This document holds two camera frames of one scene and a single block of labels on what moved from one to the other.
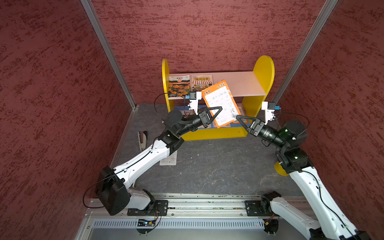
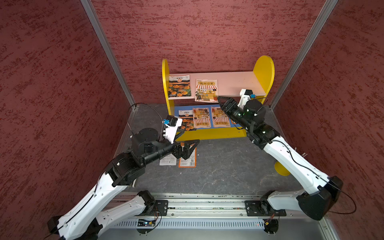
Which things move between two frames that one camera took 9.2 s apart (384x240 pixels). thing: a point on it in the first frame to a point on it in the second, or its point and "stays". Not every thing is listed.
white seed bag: (171, 160) stays
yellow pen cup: (279, 169) stays
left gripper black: (205, 117) to (178, 153)
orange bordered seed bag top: (219, 95) to (190, 161)
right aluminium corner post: (312, 32) stays
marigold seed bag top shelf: (179, 86) stays
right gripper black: (257, 128) to (230, 101)
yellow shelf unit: (230, 100) stays
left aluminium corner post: (92, 14) stays
